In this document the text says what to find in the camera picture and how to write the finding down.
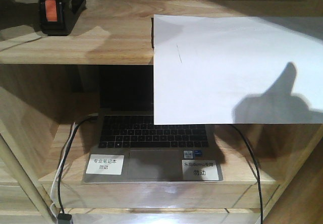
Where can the white paper sheet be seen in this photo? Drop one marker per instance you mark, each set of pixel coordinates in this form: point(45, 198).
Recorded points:
point(241, 70)

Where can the black stapler orange button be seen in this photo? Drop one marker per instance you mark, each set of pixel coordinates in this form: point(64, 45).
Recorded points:
point(57, 17)

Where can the silver laptop computer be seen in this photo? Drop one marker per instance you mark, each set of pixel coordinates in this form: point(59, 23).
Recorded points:
point(125, 126)

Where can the white label right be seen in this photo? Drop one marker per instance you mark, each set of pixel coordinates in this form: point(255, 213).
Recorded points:
point(200, 170)

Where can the white label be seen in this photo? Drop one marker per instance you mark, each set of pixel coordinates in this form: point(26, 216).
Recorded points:
point(103, 164)
point(200, 170)

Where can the white label left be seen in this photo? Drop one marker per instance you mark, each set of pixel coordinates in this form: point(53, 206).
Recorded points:
point(103, 164)

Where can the wooden shelf unit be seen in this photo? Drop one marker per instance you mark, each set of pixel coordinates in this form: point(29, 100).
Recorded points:
point(38, 105)

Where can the grey adapter plug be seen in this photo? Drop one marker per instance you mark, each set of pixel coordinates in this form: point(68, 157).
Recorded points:
point(64, 218)

